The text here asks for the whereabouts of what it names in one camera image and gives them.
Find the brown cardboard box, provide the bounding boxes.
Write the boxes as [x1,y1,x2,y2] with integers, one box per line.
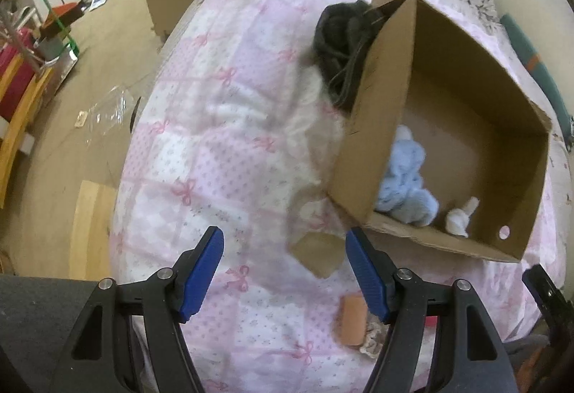
[288,0,552,278]

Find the light blue fluffy cloth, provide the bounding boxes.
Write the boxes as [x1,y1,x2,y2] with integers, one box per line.
[375,125,439,228]

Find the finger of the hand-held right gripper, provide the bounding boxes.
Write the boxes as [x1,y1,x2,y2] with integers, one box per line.
[522,264,574,342]

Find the clear plastic bag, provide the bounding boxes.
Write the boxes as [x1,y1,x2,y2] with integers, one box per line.
[76,86,143,138]

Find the red container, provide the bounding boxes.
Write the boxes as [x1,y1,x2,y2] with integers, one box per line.
[0,28,39,118]

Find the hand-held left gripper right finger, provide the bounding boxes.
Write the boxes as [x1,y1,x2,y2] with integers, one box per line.
[345,227,520,393]

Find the white fluffy cloth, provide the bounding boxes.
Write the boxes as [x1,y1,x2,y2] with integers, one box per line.
[204,70,355,223]

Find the yellow wooden frame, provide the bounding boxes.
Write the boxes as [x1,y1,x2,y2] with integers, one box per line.
[0,44,53,208]

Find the pink patterned bed quilt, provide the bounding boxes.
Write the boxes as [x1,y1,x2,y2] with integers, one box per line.
[108,0,574,393]

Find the black knitted garment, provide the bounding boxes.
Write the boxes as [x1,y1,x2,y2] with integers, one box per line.
[313,0,392,111]

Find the teal rolled mat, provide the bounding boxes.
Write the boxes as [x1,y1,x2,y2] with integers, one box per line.
[500,14,574,138]

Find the beige lace scrunchie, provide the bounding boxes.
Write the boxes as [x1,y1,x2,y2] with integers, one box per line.
[359,319,395,359]

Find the small white sock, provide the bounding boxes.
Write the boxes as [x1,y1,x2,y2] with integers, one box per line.
[445,196,480,238]

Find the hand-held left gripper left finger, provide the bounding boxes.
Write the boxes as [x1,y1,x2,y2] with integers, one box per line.
[48,226,225,393]

